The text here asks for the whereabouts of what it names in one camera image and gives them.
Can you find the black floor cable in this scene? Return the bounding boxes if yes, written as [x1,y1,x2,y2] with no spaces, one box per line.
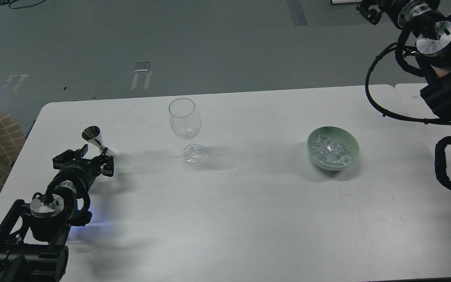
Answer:
[0,0,47,16]

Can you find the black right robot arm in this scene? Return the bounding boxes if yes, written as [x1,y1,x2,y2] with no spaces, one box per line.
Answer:
[356,0,451,126]

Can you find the green bowl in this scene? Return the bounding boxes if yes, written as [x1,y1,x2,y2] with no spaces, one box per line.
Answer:
[306,126,361,172]

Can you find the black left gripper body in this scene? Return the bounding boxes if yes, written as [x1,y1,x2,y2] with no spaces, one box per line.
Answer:
[45,156,103,196]

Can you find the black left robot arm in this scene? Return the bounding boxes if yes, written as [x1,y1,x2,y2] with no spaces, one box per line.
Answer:
[0,145,115,282]

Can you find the clear ice cubes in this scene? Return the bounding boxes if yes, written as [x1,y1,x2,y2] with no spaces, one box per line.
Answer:
[308,134,353,166]

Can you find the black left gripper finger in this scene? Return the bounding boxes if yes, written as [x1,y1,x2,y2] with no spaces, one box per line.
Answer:
[92,152,114,177]
[52,144,89,170]

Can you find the clear wine glass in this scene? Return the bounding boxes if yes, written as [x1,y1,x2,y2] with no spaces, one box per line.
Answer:
[168,98,206,164]

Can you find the steel double jigger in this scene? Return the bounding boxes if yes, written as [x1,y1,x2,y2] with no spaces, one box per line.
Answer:
[81,126,116,158]

